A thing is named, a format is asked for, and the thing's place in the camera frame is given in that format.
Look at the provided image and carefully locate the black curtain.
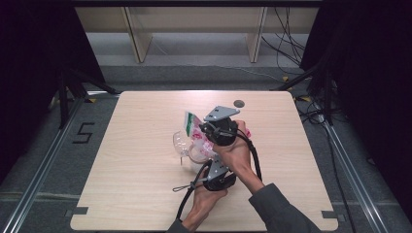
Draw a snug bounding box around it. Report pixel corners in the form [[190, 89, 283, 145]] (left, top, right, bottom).
[[300, 0, 412, 222], [0, 0, 107, 183]]

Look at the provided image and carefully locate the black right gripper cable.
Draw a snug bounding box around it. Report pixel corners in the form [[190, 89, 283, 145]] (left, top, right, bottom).
[[235, 128, 263, 183]]

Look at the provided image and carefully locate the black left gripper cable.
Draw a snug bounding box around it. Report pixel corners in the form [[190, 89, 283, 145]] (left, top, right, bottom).
[[175, 159, 214, 223]]

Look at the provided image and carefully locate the person's left hand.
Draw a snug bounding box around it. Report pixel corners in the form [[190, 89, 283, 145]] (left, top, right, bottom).
[[189, 168, 228, 225]]

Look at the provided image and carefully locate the thin white floor cable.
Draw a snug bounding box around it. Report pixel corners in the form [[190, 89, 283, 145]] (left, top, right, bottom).
[[150, 38, 284, 83]]

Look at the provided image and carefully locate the bundle of black hanging cables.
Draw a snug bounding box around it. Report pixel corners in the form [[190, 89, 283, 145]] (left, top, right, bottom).
[[260, 7, 307, 67]]

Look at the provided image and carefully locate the pink white plastic bag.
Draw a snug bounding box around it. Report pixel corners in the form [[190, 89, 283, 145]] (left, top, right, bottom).
[[184, 111, 253, 160]]

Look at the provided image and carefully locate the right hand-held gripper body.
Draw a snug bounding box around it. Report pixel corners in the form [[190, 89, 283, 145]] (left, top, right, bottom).
[[207, 105, 241, 147]]

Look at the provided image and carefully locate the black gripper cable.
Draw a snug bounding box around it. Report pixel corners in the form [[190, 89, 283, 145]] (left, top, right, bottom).
[[175, 159, 214, 223], [235, 128, 263, 183]]

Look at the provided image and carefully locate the aluminium floor rail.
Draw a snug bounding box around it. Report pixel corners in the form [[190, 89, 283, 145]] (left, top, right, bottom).
[[323, 121, 387, 233], [1, 96, 86, 233]]

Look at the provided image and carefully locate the clear plastic measuring cup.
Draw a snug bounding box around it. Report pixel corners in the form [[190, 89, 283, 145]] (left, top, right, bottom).
[[172, 130, 216, 173]]

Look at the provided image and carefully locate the tangle of black floor cables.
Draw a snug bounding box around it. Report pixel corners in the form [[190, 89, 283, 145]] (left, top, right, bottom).
[[294, 96, 345, 126]]

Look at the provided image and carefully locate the black metal stand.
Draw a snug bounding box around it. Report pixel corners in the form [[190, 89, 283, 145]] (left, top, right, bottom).
[[57, 68, 120, 130], [271, 61, 336, 126]]

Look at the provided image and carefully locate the beige wooden desk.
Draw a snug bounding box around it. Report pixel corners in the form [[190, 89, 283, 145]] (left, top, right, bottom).
[[75, 6, 320, 64]]

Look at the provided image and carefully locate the person's right hand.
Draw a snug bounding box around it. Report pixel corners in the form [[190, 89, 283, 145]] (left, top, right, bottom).
[[212, 119, 255, 179]]

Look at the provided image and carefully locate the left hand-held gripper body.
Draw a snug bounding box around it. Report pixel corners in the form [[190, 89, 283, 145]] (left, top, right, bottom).
[[201, 154, 238, 192]]

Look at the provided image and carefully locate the thin black lanyard loop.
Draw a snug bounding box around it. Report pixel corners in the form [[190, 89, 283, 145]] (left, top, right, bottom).
[[172, 182, 209, 193]]

